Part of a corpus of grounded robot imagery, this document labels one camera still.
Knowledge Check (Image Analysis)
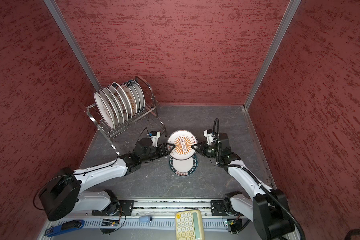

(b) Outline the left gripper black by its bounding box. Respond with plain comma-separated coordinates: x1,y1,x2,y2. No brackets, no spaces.
140,142,176,163

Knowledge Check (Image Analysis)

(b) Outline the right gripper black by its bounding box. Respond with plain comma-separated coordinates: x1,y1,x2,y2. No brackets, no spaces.
191,140,221,158

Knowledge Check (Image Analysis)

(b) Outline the orange patterned white plate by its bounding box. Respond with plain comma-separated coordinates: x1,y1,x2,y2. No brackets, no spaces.
167,130,198,161

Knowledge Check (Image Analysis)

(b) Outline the green rimmed plate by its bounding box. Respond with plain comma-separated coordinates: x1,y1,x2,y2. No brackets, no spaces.
169,155,199,177

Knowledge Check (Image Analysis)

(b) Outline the stainless steel dish rack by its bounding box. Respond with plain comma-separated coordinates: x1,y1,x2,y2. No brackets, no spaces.
85,76,168,155

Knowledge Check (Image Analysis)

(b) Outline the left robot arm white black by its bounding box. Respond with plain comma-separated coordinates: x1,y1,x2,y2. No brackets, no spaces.
39,138,175,222

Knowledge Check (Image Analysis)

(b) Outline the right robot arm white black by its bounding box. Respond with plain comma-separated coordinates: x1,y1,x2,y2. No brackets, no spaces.
192,130,305,240

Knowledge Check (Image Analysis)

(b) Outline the white plate in rack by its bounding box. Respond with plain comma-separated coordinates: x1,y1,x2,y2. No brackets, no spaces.
105,80,146,124

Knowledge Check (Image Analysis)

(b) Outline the front white plate red pattern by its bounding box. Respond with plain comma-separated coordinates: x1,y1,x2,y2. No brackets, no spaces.
94,91,115,130

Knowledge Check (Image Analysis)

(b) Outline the light blue eraser block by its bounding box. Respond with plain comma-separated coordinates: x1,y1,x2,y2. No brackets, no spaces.
139,216,153,223

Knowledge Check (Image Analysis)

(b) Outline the yellow calculator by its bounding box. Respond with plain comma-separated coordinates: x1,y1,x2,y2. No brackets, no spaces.
175,210,206,240

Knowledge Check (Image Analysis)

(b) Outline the right small circuit board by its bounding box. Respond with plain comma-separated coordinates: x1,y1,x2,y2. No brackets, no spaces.
227,219,243,234

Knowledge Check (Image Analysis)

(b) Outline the small circuit board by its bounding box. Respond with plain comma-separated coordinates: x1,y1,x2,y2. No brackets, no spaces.
101,219,120,228
227,219,243,234

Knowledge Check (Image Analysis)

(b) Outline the left small circuit board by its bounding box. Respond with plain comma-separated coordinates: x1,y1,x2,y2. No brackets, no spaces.
101,219,120,228

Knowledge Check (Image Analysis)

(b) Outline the blue white marker pen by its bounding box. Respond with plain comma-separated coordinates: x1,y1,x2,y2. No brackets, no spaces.
266,221,291,231

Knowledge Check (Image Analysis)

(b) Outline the blue black tool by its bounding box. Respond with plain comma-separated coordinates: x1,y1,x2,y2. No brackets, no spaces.
44,220,85,238

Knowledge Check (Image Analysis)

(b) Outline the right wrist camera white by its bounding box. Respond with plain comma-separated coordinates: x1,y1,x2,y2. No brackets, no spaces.
203,129,216,146

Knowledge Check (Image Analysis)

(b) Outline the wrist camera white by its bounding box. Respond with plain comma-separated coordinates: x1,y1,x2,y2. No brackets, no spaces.
149,131,161,148
203,129,216,146

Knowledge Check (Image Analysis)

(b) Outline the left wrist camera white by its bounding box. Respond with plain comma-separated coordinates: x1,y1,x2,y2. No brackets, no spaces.
149,131,161,148

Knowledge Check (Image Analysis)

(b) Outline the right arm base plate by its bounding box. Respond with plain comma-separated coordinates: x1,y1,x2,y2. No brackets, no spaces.
210,200,227,217

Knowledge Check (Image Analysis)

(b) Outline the black corrugated cable conduit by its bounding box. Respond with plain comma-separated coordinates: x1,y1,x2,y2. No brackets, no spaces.
212,117,306,240

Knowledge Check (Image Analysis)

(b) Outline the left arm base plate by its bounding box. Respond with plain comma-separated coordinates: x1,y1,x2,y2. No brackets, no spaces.
92,200,135,217

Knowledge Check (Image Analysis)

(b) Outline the aluminium rail frame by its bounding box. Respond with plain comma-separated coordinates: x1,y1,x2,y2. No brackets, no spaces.
38,198,259,240

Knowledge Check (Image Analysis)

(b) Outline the left corner aluminium post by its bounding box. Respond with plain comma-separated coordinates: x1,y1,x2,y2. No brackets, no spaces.
43,0,102,91

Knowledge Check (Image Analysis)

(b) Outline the corner aluminium post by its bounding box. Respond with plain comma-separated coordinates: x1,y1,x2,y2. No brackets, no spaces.
43,0,102,91
244,0,301,111

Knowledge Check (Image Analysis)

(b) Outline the right corner aluminium post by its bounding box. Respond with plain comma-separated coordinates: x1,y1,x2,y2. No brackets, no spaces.
244,0,301,111

